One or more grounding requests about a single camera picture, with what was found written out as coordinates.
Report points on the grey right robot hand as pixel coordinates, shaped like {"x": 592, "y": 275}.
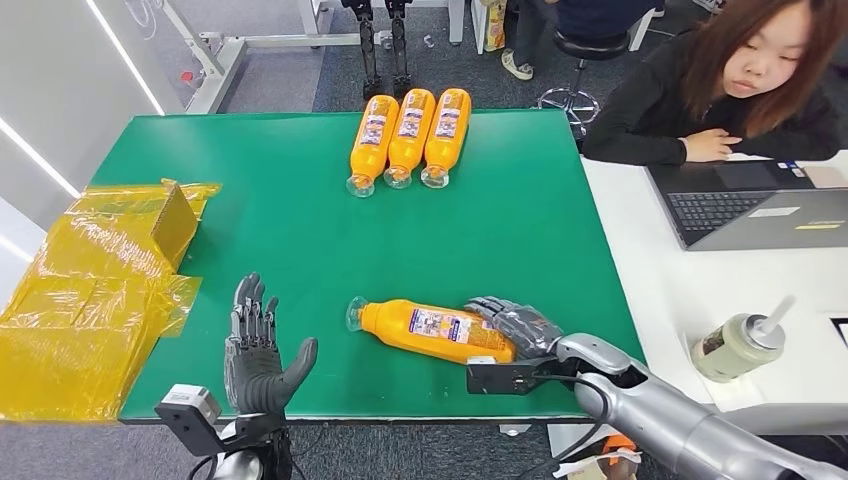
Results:
{"x": 526, "y": 328}

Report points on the orange bottle with label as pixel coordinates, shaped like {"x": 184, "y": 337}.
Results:
{"x": 370, "y": 149}
{"x": 445, "y": 142}
{"x": 397, "y": 324}
{"x": 407, "y": 142}

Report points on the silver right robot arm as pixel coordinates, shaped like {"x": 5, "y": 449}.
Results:
{"x": 669, "y": 420}

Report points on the black stool with chrome base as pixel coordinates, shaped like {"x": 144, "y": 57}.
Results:
{"x": 588, "y": 43}

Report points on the yellow film wrapped cardboard box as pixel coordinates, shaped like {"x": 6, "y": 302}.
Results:
{"x": 93, "y": 311}

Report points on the white metal frame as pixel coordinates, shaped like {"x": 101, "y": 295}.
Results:
{"x": 222, "y": 66}

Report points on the yellow printed carton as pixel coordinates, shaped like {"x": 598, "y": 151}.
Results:
{"x": 495, "y": 25}

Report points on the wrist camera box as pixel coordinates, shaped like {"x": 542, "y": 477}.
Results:
{"x": 497, "y": 378}
{"x": 189, "y": 411}

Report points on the drink cup with straw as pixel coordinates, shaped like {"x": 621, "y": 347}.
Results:
{"x": 729, "y": 348}

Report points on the small red object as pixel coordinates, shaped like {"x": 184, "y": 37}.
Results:
{"x": 188, "y": 77}

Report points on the black robot leg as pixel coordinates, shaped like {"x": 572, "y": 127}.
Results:
{"x": 399, "y": 50}
{"x": 368, "y": 56}

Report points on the grey laptop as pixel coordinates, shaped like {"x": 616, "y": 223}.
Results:
{"x": 715, "y": 208}

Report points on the black edged white object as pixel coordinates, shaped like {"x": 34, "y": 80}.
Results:
{"x": 841, "y": 330}

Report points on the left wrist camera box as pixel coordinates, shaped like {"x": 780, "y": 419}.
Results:
{"x": 189, "y": 411}

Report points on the person's hand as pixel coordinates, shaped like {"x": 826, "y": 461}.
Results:
{"x": 710, "y": 146}

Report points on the orange and white object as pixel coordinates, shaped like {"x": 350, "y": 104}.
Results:
{"x": 613, "y": 457}

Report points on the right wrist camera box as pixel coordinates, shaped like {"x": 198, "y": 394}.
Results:
{"x": 497, "y": 378}

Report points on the pale beige pad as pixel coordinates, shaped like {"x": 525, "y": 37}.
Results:
{"x": 828, "y": 177}

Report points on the person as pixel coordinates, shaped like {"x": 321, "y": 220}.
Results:
{"x": 649, "y": 106}
{"x": 523, "y": 30}

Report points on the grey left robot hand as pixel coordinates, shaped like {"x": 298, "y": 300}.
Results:
{"x": 255, "y": 371}

